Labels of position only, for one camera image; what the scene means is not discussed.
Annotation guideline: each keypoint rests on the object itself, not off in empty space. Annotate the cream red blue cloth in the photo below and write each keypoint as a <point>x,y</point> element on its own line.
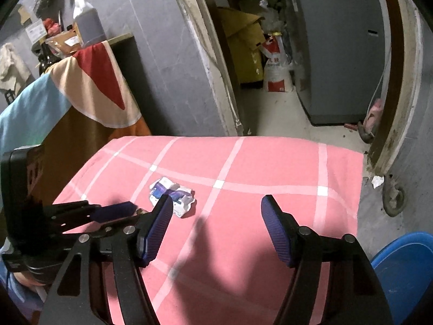
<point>101,74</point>

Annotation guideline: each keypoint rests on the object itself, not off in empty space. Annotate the beige hanging cloth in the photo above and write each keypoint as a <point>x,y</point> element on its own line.
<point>13,67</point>

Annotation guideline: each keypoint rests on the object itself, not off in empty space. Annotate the white painted door frame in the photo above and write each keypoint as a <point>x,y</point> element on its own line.
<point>206,40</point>

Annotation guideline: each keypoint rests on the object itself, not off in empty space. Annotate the blue plastic bin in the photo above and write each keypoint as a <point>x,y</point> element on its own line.
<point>406,270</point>

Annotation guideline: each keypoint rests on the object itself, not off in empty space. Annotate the pink slipper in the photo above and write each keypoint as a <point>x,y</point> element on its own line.
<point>373,115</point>

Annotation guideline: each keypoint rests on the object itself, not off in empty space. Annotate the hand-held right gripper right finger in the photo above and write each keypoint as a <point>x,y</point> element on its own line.
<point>277,230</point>

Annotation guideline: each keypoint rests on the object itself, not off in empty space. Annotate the white red sack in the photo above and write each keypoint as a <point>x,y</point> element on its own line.
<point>279,71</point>

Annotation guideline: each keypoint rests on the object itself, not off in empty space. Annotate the person's left forearm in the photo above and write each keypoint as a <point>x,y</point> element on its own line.
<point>17,291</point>

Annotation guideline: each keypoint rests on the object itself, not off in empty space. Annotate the brown wooden door frame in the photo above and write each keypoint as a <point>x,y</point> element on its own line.
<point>392,108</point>

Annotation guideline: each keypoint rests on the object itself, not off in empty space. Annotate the brown wooden cabinet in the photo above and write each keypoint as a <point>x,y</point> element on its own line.
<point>74,135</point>

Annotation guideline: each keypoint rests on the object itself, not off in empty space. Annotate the grey washing machine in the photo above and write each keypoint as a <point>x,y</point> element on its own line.
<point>338,50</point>

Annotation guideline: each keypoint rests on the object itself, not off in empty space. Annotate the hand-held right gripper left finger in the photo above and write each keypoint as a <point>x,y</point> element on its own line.
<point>155,230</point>

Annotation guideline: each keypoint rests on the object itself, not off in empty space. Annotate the white printed wrapper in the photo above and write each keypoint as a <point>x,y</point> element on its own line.
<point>179,199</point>

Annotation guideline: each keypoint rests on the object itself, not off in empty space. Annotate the yellow cardboard box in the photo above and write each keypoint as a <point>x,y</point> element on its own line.
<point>243,50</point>

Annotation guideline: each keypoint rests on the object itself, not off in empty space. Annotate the brown liquid plastic jug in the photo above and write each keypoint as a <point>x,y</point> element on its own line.
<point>89,23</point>

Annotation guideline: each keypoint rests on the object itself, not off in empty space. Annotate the white paper scrap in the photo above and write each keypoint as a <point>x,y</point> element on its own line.
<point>377,182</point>

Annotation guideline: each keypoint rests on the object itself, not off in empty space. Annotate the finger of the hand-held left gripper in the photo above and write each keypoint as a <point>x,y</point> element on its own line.
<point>98,228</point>
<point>115,210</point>

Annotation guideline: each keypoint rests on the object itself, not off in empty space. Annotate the grey caster wheel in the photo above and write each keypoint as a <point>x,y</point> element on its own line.
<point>394,199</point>

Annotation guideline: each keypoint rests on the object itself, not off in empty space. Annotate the open cardboard box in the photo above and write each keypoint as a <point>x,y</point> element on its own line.
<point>64,44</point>

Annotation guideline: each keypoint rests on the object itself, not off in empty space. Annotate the pink plaid blanket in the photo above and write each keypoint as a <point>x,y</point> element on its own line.
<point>270,162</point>

